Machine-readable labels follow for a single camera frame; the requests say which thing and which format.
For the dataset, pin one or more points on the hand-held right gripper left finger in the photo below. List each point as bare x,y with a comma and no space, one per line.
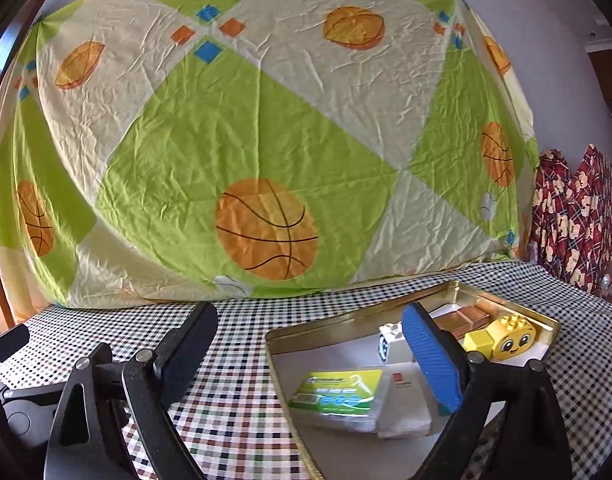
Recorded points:
186,355

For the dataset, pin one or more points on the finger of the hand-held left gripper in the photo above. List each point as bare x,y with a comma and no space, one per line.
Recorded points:
21,391
8,341

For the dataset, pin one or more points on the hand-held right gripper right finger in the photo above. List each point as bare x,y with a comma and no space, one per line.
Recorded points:
435,360

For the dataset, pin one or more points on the yellow block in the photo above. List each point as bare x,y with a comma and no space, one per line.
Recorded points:
478,341

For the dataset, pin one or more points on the copper coloured box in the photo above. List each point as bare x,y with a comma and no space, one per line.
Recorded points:
460,320

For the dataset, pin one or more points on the white printed toy brick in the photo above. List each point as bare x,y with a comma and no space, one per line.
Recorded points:
389,345

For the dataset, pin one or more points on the white box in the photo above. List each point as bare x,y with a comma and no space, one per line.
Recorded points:
410,410

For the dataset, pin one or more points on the yellow face toy brick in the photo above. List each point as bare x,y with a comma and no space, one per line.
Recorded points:
513,342

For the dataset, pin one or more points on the green packet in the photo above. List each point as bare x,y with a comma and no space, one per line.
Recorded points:
336,390

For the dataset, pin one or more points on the gold metal tin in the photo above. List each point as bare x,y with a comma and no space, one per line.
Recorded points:
331,327

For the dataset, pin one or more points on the checkered tablecloth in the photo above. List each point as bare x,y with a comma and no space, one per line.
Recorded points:
236,410

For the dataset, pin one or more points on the red patterned cloth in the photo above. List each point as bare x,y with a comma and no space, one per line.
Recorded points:
575,220

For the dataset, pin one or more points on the basketball print bedsheet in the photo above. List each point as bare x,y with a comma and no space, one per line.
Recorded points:
286,135

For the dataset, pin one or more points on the brown wooden cabinet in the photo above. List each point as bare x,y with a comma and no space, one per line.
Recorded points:
610,85

